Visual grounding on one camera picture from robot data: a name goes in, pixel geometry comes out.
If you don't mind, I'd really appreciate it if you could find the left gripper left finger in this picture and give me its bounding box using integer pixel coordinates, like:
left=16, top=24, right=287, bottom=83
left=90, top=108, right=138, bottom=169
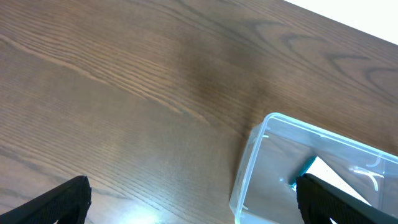
left=1, top=175, right=91, bottom=224

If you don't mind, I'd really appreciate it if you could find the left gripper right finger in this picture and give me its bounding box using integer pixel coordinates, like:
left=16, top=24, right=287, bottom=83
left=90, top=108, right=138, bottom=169
left=296, top=174, right=397, bottom=224

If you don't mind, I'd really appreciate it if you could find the clear plastic container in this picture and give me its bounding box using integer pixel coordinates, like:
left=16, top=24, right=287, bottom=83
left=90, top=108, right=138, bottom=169
left=229, top=113, right=397, bottom=223

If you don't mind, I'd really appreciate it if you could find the white blue cardboard box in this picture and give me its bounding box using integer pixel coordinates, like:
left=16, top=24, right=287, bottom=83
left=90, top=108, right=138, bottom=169
left=288, top=156, right=371, bottom=206

